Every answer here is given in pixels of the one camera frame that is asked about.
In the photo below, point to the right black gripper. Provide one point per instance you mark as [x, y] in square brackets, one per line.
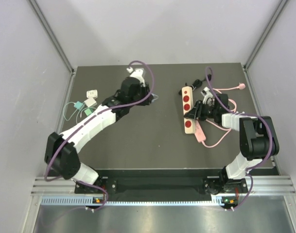
[197, 111]

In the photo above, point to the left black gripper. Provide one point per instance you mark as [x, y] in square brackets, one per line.
[145, 90]

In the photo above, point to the pink power strip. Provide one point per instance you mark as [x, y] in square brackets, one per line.
[199, 133]

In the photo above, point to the beige red power strip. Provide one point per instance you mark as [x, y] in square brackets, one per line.
[187, 100]

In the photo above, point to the white square adapter plug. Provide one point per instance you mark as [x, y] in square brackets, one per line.
[92, 94]

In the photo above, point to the white cube charger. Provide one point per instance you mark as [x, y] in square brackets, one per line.
[90, 102]

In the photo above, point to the green usb charger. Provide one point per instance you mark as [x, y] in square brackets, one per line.
[88, 111]

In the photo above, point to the teal usb charger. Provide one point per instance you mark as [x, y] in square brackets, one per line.
[79, 105]

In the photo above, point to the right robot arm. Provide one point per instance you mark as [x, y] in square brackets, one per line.
[257, 137]

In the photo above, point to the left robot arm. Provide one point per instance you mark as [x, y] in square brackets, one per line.
[62, 149]

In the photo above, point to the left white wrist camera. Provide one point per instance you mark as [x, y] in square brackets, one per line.
[137, 73]

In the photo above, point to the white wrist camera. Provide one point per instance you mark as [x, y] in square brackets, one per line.
[208, 96]
[137, 73]

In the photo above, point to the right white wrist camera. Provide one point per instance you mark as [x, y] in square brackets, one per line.
[208, 96]

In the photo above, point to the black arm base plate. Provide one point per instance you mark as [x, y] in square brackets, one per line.
[156, 186]

